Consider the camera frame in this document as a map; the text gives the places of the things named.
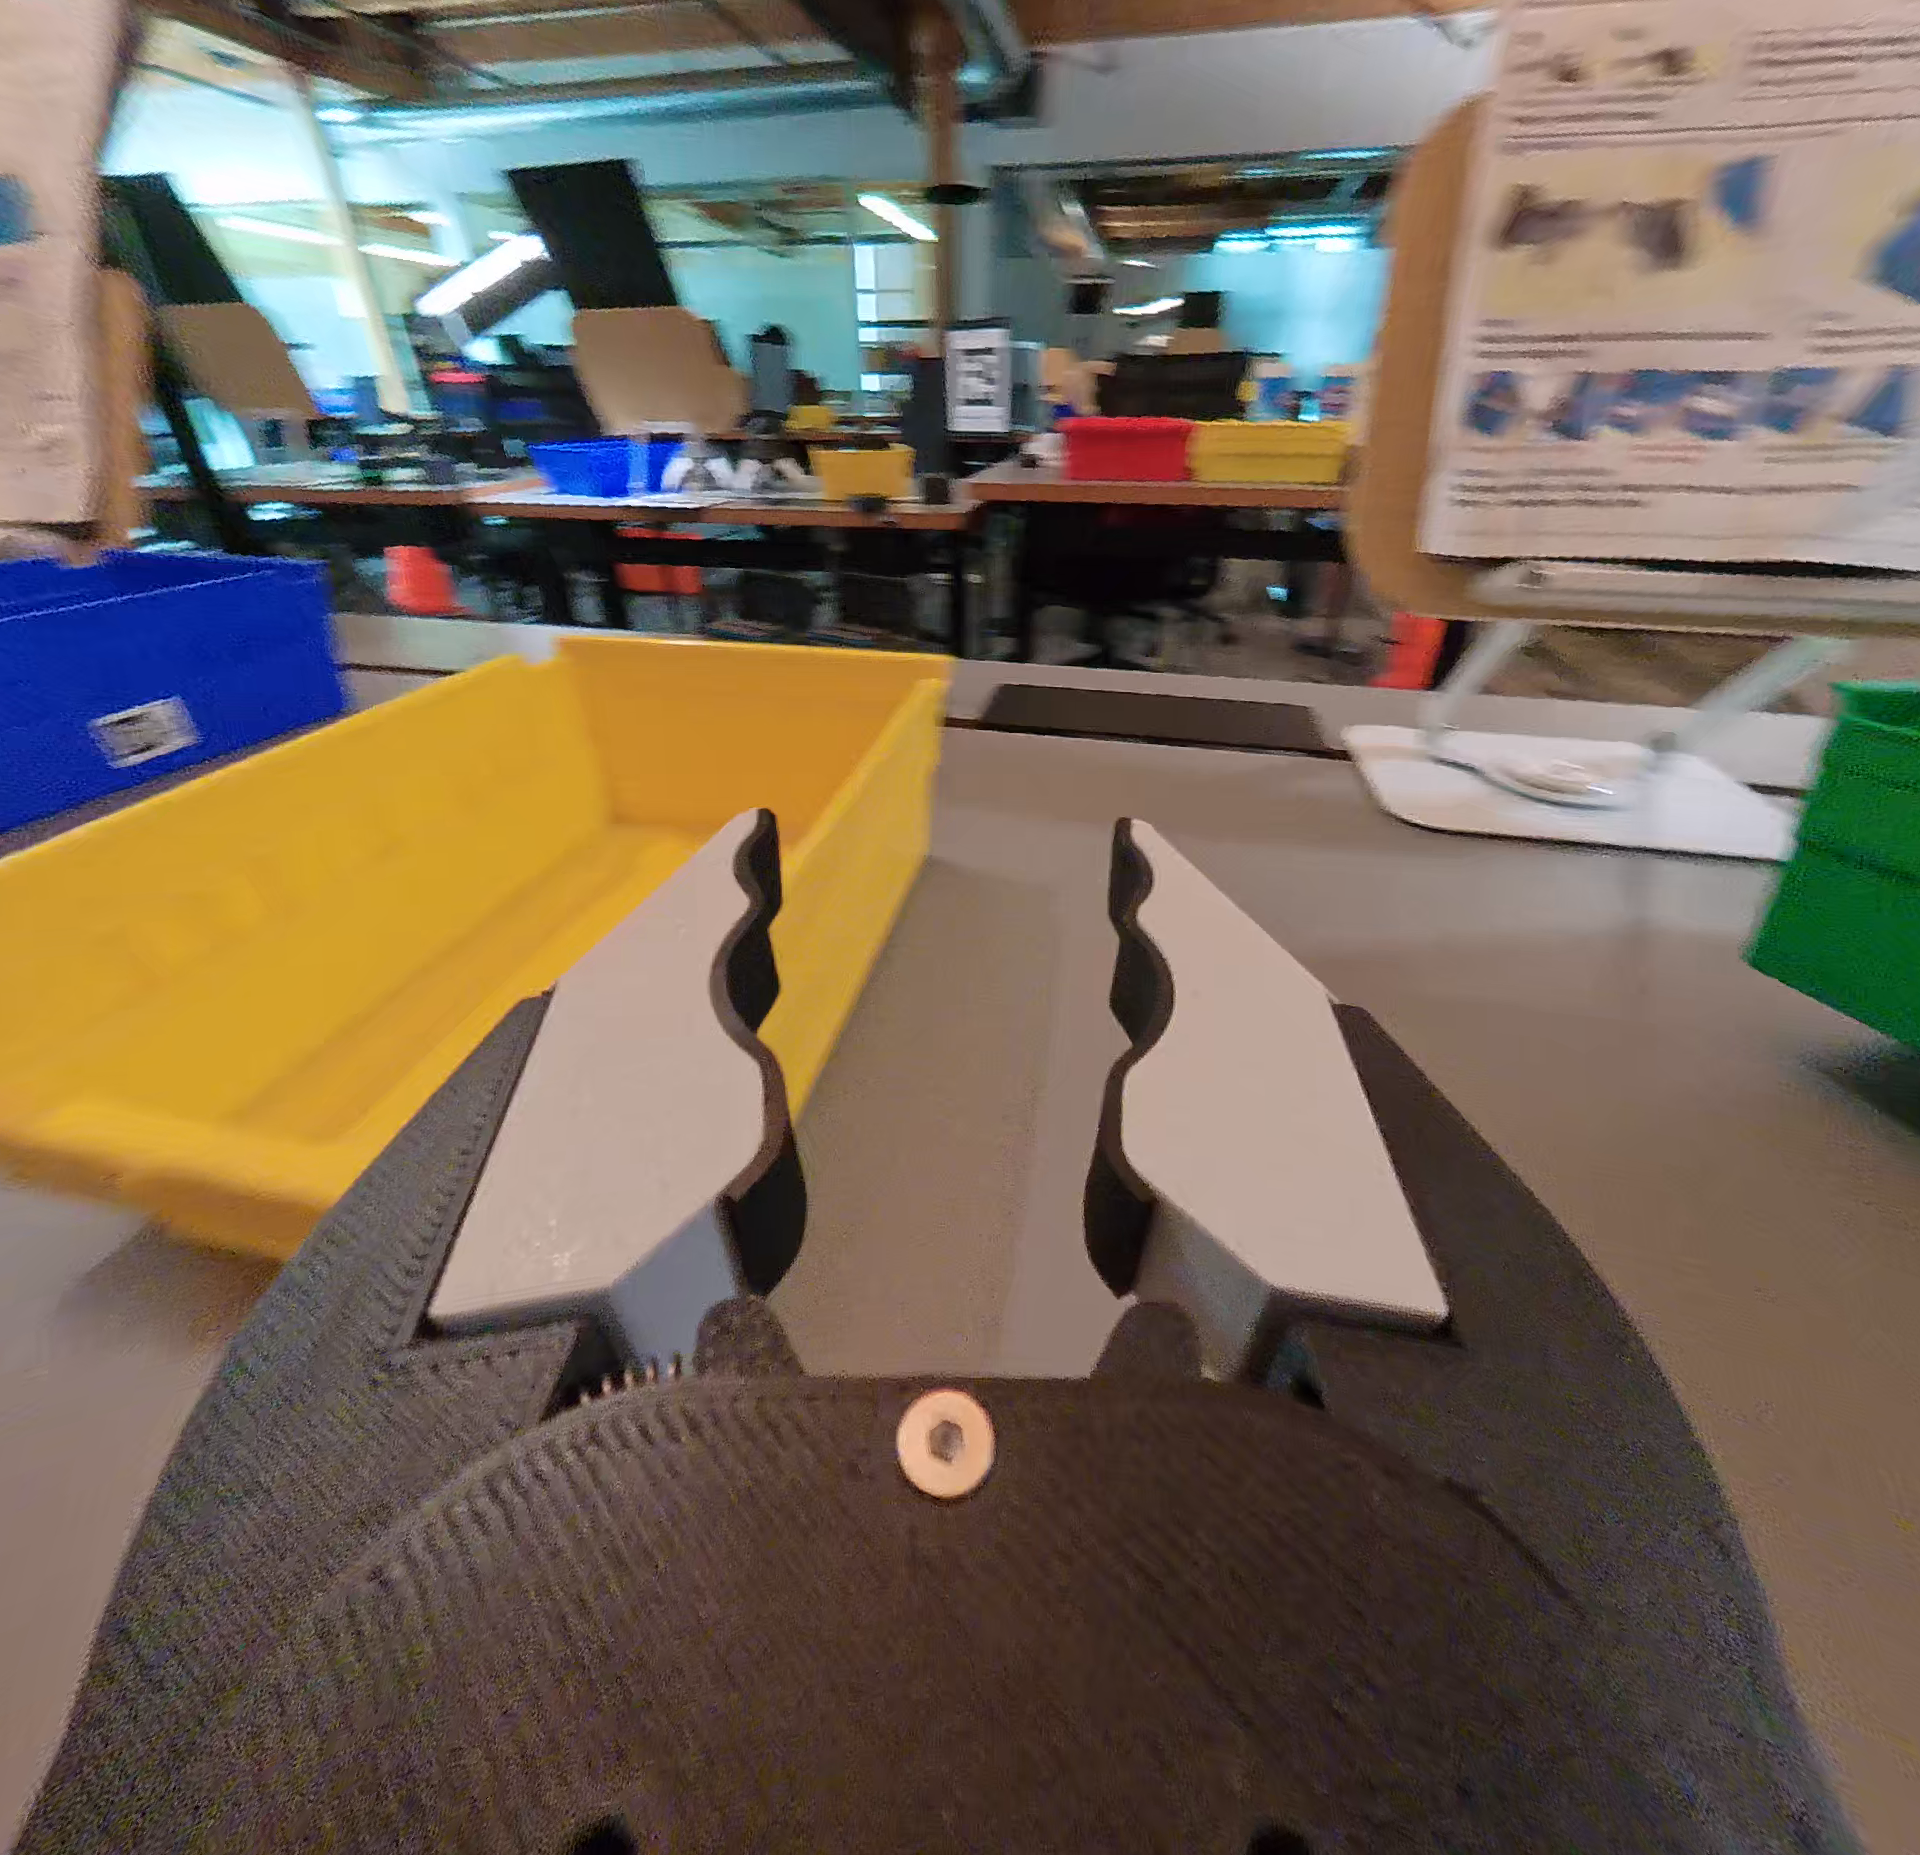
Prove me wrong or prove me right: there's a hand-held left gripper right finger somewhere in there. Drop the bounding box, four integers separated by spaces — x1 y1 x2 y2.
1080 818 1450 1384

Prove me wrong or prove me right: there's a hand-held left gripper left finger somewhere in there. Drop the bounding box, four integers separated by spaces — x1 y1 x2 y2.
427 807 811 1370

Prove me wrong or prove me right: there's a yellow plastic bin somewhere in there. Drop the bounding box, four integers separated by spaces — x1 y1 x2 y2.
0 633 953 1258

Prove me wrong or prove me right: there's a green plastic bin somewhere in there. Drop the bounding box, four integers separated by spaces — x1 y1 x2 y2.
1744 679 1920 1051

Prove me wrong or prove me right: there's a grey desk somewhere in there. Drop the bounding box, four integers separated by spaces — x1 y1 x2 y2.
0 618 1920 1855

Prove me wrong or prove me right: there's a wooden workbench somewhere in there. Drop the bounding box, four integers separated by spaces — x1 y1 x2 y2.
966 468 1351 659

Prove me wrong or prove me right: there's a blue plastic bin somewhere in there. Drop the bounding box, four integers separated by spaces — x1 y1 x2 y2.
0 552 342 837

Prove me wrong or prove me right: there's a blue storage bin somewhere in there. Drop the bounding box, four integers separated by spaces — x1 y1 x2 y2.
525 437 682 499

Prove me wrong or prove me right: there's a long yellow storage bin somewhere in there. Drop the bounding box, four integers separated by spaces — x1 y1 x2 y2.
1186 419 1351 487

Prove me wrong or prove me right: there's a red plastic bin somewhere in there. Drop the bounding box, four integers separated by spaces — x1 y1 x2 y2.
1062 416 1197 483

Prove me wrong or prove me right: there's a marker sign on stand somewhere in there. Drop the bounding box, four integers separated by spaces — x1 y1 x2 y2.
944 320 1012 437

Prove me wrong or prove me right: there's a black backdrop board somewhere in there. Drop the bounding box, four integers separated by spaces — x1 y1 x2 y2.
509 160 745 434
101 176 316 422

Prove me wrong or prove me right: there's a document stand with instruction sheet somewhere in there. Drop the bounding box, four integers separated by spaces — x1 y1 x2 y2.
1342 0 1920 863

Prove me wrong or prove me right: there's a black desk cable cover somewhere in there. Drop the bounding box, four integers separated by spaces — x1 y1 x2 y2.
981 682 1337 755

